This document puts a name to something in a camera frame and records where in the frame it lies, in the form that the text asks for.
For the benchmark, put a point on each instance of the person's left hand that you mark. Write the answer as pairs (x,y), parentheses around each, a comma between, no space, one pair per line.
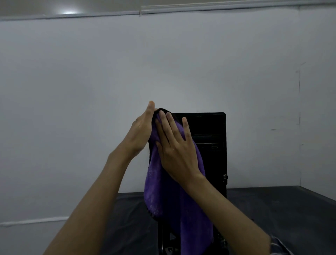
(137,136)

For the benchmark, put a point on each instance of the person's right hand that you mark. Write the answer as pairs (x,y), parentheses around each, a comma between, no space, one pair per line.
(179,157)

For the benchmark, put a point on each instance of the person's right little finger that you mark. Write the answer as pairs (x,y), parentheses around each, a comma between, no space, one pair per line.
(186,128)

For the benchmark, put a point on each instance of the person's left fingers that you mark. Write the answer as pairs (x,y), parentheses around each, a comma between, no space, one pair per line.
(148,110)

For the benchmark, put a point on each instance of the person's right middle finger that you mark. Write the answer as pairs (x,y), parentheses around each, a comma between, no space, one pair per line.
(164,126)

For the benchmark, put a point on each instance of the person's right thumb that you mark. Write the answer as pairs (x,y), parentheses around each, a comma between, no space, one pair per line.
(159,151)

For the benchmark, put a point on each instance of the purple microfibre cloth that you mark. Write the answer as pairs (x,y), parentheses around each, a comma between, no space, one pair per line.
(170,205)

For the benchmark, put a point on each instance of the person's left forearm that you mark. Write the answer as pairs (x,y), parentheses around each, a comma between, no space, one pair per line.
(91,205)

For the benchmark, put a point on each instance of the person's right forearm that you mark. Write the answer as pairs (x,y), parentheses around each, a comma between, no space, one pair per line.
(225,218)

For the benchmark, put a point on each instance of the black computer tower case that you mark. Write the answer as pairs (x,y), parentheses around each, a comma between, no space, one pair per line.
(210,131)

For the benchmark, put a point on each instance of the dark grey table cover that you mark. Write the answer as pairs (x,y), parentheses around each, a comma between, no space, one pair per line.
(275,210)

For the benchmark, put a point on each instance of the striped shirt sleeve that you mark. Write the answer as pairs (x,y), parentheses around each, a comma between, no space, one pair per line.
(279,247)

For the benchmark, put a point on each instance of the long white wall trunking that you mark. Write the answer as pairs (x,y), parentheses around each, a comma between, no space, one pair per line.
(168,11)

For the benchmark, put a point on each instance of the short white wall trunking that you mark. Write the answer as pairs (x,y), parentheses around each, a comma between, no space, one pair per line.
(34,221)

